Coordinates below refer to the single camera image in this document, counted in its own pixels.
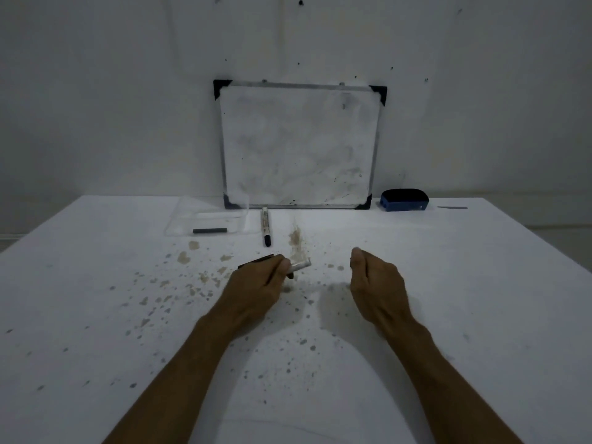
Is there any person's right hand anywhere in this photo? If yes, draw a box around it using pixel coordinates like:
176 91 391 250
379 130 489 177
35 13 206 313
349 247 415 329

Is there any person's left hand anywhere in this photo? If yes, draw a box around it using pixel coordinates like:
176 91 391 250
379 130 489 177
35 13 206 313
217 254 292 324

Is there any person's left forearm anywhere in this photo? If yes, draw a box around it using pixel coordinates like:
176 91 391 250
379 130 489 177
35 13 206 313
103 302 254 444

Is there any person's right forearm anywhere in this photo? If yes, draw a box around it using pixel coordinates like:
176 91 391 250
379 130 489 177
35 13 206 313
382 316 524 444

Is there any blue whiteboard eraser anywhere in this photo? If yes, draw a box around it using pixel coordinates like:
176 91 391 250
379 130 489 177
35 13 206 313
380 189 430 212

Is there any clear plastic tray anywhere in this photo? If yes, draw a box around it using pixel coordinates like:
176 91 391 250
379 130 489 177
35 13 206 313
165 197 252 236

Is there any small framed whiteboard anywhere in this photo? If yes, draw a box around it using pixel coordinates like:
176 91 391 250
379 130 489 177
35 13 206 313
213 80 388 211

